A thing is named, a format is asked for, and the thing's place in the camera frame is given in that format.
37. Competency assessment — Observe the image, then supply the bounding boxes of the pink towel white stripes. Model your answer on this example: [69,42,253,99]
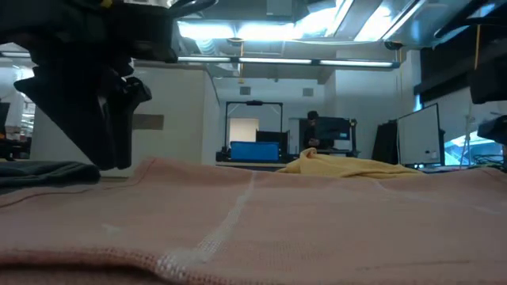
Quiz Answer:
[0,156,507,285]

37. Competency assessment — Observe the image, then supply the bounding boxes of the yellow towel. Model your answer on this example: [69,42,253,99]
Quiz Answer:
[276,147,425,179]

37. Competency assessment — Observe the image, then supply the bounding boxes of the white board on stand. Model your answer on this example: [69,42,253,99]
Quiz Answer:
[397,103,445,166]

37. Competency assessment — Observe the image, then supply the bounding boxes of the black monitor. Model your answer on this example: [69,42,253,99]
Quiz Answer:
[0,101,11,138]

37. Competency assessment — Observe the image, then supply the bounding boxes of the person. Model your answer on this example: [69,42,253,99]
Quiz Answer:
[303,110,334,150]

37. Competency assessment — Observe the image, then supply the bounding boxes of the yellow cable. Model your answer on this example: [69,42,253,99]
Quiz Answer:
[473,24,482,71]

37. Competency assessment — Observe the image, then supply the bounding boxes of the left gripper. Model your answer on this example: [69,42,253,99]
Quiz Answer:
[13,59,153,170]

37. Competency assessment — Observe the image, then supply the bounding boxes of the background workbench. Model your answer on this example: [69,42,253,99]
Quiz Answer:
[215,160,288,172]

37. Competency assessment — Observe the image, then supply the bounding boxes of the beige fabric storage box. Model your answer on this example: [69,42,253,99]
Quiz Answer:
[29,65,221,177]

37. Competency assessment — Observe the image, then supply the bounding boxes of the blue plastic bin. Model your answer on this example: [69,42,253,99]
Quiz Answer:
[229,141,280,162]

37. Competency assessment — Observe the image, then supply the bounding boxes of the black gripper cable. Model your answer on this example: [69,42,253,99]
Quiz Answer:
[433,15,507,40]
[170,0,219,19]

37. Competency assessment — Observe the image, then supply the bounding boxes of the black gantry frame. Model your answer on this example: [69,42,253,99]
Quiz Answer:
[224,100,284,154]

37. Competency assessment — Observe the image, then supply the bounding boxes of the black equipment rack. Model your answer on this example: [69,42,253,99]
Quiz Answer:
[299,116,360,155]

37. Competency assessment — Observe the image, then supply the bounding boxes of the grey waffle towel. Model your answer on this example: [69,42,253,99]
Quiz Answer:
[0,160,102,195]

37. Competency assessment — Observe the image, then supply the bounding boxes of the long light strip bar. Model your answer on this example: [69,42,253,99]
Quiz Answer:
[0,50,401,69]

